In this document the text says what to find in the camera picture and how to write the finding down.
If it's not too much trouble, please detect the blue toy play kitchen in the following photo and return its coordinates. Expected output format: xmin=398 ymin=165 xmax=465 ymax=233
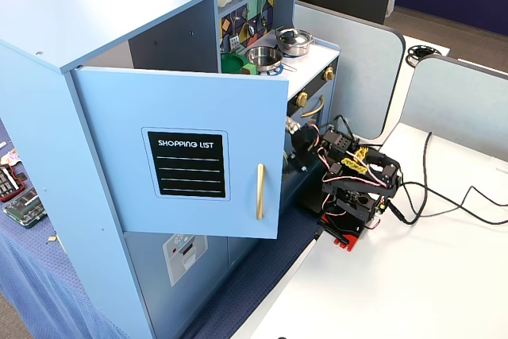
xmin=0 ymin=0 xmax=341 ymax=339

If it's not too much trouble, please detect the steel open pan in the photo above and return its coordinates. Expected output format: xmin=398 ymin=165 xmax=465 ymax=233
xmin=244 ymin=45 xmax=284 ymax=76

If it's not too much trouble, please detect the black cable spool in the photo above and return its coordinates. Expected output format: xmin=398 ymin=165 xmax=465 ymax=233
xmin=405 ymin=44 xmax=437 ymax=67

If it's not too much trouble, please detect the steel pot with lid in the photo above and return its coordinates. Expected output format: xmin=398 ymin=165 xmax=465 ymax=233
xmin=275 ymin=28 xmax=316 ymax=58

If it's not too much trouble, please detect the gold shopping list door handle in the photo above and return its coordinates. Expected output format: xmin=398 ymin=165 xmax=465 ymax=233
xmin=256 ymin=163 xmax=266 ymax=222

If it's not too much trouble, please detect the light grey desk partition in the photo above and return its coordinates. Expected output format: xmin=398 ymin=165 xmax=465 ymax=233
xmin=398 ymin=54 xmax=508 ymax=158
xmin=293 ymin=0 xmax=406 ymax=146

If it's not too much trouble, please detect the circuit board in clear case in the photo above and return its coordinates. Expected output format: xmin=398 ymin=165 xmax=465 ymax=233
xmin=2 ymin=190 xmax=47 ymax=229

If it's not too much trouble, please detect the black power cable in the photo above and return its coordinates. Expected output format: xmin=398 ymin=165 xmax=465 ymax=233
xmin=387 ymin=131 xmax=434 ymax=227

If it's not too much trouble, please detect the blue oven door with window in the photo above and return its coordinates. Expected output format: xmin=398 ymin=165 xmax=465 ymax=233
xmin=286 ymin=80 xmax=338 ymax=213

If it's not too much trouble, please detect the green plastic pitcher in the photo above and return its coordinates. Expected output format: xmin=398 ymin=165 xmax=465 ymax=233
xmin=220 ymin=52 xmax=259 ymax=75

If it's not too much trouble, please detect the blue water dispenser fridge door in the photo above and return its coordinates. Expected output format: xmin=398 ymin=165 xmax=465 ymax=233
xmin=123 ymin=231 xmax=230 ymax=339

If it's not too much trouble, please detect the blue shopping list cabinet door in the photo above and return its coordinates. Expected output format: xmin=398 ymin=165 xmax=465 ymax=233
xmin=71 ymin=67 xmax=290 ymax=241

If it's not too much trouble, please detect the black data cable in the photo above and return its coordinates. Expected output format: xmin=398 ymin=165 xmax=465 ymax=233
xmin=398 ymin=181 xmax=508 ymax=227

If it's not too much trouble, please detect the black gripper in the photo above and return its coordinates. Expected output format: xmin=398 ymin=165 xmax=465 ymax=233
xmin=285 ymin=118 xmax=323 ymax=172

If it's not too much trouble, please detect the gold oven door handle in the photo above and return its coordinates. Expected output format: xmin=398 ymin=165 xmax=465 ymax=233
xmin=300 ymin=95 xmax=325 ymax=118

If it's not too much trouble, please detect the red table clamp base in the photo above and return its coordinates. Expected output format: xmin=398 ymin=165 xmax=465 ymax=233
xmin=318 ymin=213 xmax=365 ymax=253

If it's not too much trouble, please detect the colourful patterned pouch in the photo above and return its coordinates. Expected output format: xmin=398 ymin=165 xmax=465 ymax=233
xmin=0 ymin=148 xmax=21 ymax=168

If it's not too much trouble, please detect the red black tool case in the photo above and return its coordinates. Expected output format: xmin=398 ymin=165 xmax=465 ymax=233
xmin=0 ymin=164 xmax=27 ymax=203

